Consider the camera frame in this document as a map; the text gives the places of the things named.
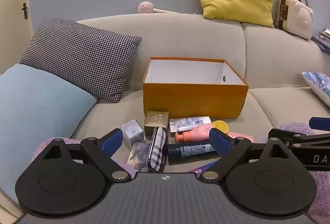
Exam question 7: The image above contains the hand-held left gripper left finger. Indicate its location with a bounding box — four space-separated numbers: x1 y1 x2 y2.
39 128 130 181

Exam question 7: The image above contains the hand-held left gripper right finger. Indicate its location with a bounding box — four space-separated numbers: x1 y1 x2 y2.
202 127 294 181

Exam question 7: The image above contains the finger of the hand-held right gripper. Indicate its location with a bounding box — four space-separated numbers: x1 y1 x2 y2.
268 128 330 148
309 117 330 132

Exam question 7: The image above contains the silver cube box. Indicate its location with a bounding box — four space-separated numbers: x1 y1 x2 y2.
120 119 145 148

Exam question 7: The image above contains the pink pump bottle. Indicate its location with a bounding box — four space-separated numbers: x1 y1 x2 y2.
174 125 212 143

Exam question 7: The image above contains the pink cylinder jar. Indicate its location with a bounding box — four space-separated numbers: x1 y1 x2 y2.
227 131 254 142

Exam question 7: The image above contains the dark blue tube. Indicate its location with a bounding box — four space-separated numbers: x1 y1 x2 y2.
167 142 219 163

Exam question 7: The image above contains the purple picture card box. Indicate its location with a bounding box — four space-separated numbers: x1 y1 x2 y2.
127 142 152 170

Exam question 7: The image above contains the blue purple case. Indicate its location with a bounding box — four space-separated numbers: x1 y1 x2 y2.
188 161 221 175

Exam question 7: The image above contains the white lotion tube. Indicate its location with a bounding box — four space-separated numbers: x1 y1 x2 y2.
169 116 212 133

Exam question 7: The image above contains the orange cardboard box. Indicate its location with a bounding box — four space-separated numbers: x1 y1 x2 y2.
143 57 249 119

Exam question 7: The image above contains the plaid zip case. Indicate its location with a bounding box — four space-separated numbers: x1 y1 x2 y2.
146 126 169 173

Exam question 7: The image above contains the purple fluffy rug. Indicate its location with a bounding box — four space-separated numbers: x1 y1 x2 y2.
31 122 330 223

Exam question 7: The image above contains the blue patterned pillow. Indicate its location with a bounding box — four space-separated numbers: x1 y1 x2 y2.
302 72 330 108

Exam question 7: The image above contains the small gold box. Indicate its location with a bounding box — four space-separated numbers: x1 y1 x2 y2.
144 111 170 135

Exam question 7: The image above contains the light blue pillow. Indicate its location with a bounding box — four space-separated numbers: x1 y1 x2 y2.
0 64 98 204

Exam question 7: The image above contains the stack of magazines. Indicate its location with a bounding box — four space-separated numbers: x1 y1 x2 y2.
311 29 330 53

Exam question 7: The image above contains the houndstooth pillow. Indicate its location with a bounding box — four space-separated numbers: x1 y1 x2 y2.
19 19 142 103

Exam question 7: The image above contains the beige sofa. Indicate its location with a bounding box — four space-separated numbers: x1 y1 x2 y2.
0 14 330 188

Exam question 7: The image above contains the cream mini suitcase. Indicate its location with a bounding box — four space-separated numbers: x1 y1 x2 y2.
274 0 315 41

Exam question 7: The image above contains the cream door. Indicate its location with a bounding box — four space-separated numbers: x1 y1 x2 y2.
0 0 34 77

